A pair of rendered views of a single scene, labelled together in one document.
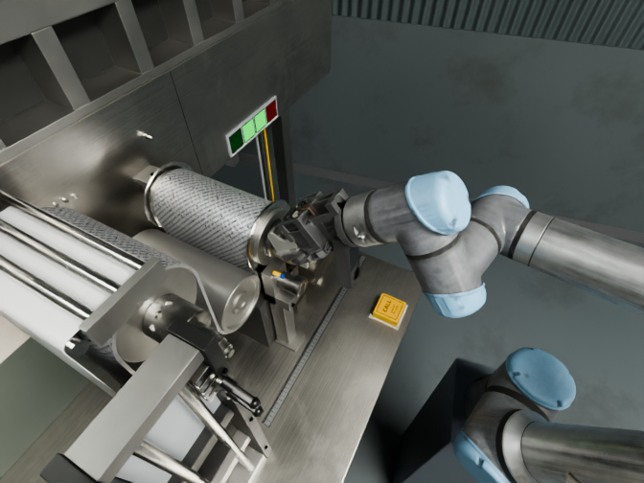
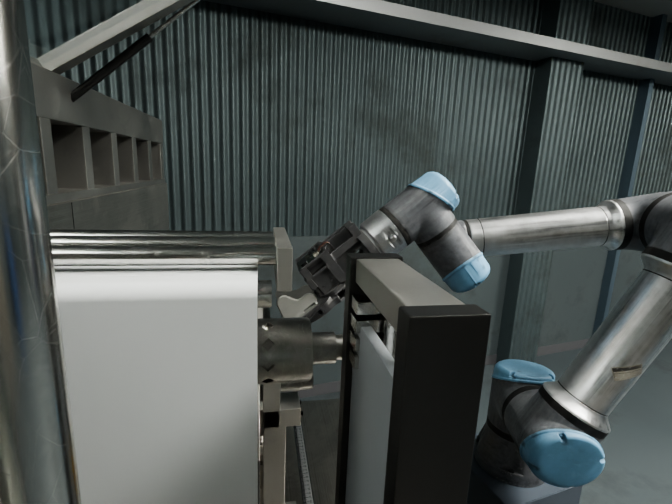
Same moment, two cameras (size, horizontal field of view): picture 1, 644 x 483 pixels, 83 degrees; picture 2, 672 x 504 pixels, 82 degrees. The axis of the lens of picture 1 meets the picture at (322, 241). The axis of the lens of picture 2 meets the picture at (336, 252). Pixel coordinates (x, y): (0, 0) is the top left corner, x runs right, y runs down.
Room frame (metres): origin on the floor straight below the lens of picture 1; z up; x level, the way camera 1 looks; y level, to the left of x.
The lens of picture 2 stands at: (-0.08, 0.38, 1.52)
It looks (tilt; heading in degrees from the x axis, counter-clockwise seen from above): 12 degrees down; 321
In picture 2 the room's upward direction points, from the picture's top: 2 degrees clockwise
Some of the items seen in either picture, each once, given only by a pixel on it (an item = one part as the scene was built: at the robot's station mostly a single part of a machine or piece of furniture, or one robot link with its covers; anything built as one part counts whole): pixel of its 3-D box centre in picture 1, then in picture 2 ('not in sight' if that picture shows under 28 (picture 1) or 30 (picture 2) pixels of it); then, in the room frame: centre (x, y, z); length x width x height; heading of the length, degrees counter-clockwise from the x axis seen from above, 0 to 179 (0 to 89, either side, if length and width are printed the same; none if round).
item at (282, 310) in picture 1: (287, 310); (282, 445); (0.41, 0.08, 1.05); 0.06 x 0.05 x 0.31; 62
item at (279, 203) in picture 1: (269, 236); not in sight; (0.47, 0.10, 1.25); 0.15 x 0.01 x 0.15; 152
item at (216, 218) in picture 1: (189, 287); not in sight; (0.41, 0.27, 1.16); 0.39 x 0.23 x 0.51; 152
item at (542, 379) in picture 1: (528, 387); (521, 394); (0.24, -0.40, 1.07); 0.13 x 0.12 x 0.14; 137
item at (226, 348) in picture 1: (213, 343); (337, 347); (0.20, 0.14, 1.34); 0.06 x 0.03 x 0.03; 62
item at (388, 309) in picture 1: (389, 309); not in sight; (0.50, -0.18, 0.91); 0.07 x 0.07 x 0.02; 62
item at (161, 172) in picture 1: (172, 195); not in sight; (0.58, 0.32, 1.25); 0.15 x 0.01 x 0.15; 152
